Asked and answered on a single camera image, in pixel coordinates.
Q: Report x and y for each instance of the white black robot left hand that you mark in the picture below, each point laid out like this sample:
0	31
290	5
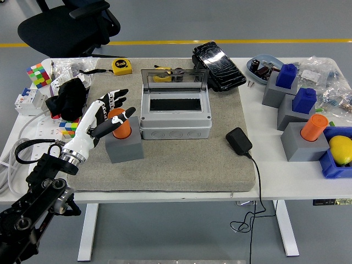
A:
82	137

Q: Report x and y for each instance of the orange cylinder battery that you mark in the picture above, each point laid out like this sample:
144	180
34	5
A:
121	132
313	129

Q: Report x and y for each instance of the smoky transparent box lid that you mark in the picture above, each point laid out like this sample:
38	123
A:
176	86

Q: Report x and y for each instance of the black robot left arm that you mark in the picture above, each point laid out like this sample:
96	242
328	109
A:
46	192

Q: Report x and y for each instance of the grey plastic electrical box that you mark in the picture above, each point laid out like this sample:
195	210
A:
176	121

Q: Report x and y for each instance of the small multicolour puzzle cube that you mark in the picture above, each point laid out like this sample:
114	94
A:
70	129

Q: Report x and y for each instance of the white power strip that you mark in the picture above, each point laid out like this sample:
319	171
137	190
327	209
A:
45	129

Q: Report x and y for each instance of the black cloth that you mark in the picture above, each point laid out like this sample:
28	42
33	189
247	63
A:
68	99

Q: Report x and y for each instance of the grey holder block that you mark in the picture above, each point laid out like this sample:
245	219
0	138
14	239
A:
272	93
123	151
286	115
297	148

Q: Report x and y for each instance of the white purple packet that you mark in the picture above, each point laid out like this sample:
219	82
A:
56	82

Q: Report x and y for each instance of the white circuit breaker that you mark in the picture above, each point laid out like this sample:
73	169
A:
27	103

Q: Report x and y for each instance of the clear bag of packets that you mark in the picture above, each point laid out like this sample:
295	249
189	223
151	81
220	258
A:
74	66

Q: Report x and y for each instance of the thin metal pen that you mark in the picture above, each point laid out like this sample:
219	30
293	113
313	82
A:
52	70

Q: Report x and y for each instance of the large multicolour puzzle cube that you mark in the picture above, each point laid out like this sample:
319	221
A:
38	75

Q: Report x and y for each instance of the square yellow tape measure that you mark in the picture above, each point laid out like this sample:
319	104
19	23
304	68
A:
121	67

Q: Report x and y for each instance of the white table leg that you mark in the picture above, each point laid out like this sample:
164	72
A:
88	233
286	233

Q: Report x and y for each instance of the grey-brown mat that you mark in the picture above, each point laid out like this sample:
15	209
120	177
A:
178	170

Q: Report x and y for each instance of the black office chair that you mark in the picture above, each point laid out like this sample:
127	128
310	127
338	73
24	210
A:
55	27

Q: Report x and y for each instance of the black cracked-screen tablet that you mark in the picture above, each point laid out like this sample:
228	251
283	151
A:
218	66

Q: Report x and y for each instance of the black power adapter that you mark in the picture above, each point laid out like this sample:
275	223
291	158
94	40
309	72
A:
238	140

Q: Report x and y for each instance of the brown electronic component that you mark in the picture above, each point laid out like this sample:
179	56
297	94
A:
264	72

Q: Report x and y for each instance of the blue-grey oval dish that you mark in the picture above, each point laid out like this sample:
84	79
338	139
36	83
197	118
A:
264	58

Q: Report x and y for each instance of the silvery metal part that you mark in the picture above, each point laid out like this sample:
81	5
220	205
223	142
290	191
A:
270	65

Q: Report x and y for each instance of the blue bottle-shaped block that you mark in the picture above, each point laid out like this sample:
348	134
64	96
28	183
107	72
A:
286	77
303	101

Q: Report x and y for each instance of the clear bag of components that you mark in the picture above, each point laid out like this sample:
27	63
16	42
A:
316	74
339	99

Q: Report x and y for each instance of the black table control panel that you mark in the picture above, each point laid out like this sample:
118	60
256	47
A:
321	202

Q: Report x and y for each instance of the blue plastic bin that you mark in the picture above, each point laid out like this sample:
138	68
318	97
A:
332	167

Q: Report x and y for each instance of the yellow lemon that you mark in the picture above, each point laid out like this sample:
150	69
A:
341	149

